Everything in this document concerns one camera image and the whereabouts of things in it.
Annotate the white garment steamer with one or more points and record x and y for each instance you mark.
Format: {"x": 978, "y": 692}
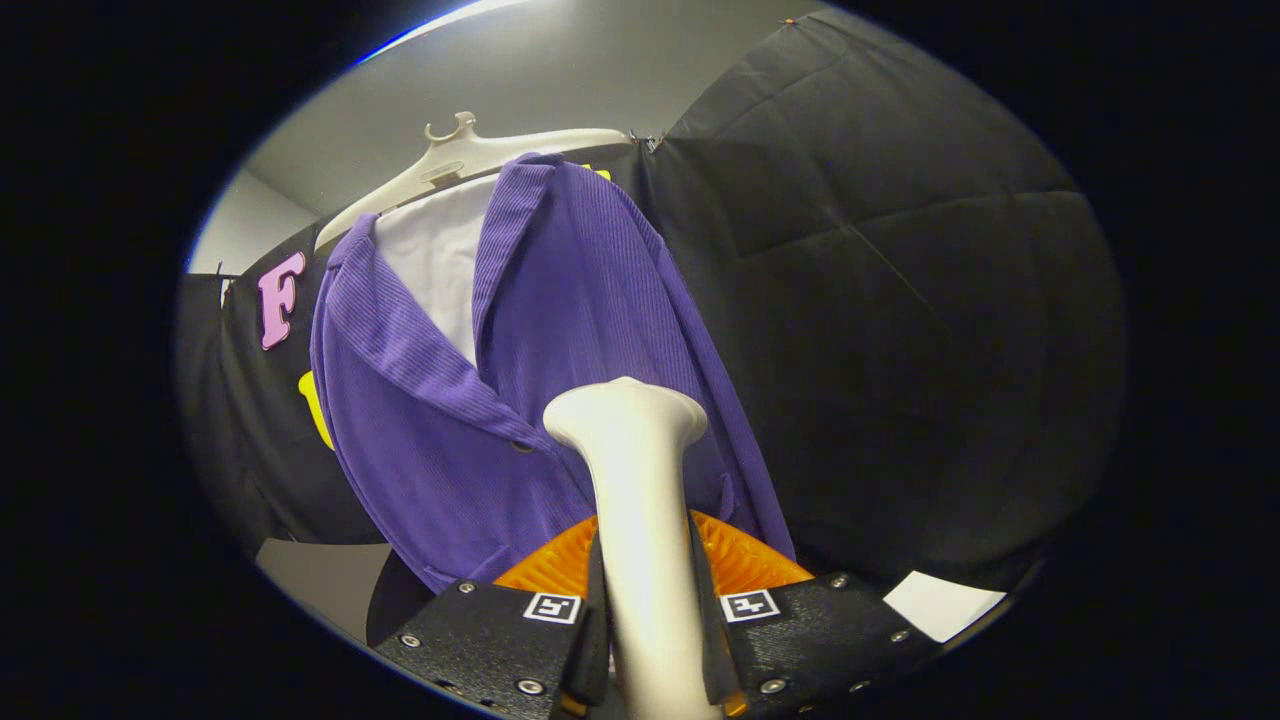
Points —
{"x": 640, "y": 500}

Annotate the white flat board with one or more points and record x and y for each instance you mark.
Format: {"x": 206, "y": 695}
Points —
{"x": 940, "y": 605}

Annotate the purple jacket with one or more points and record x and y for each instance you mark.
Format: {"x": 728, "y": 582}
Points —
{"x": 560, "y": 320}

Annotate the black backdrop cloth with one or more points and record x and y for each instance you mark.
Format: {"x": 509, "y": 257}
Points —
{"x": 900, "y": 300}

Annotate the white shirt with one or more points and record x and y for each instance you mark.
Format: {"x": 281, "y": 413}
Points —
{"x": 440, "y": 260}

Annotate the white plastic clothes hanger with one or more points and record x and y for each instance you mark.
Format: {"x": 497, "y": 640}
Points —
{"x": 470, "y": 158}

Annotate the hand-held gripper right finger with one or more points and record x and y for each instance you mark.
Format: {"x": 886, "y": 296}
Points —
{"x": 820, "y": 640}

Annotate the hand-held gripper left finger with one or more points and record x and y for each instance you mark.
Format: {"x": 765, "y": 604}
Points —
{"x": 480, "y": 640}

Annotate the grey cabinet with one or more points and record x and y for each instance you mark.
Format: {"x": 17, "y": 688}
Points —
{"x": 320, "y": 585}

